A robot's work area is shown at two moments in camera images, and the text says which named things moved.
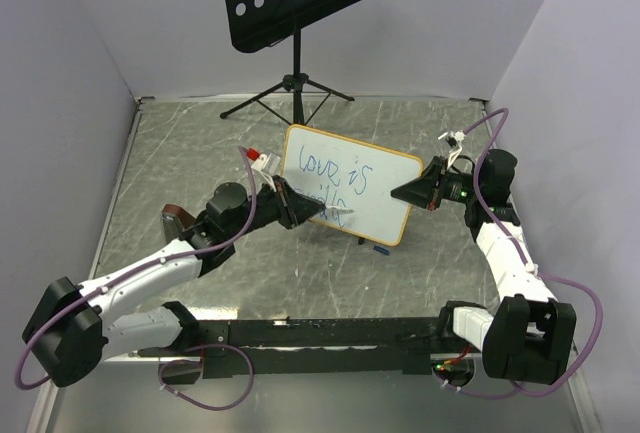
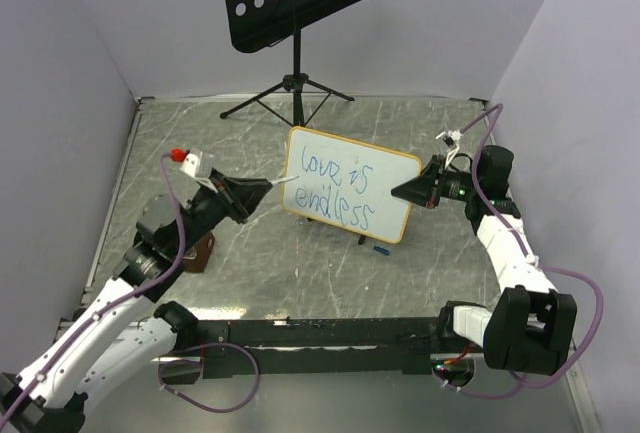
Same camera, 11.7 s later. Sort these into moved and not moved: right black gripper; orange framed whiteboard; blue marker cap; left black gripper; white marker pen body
Moved: white marker pen body; left black gripper
Not moved: right black gripper; orange framed whiteboard; blue marker cap
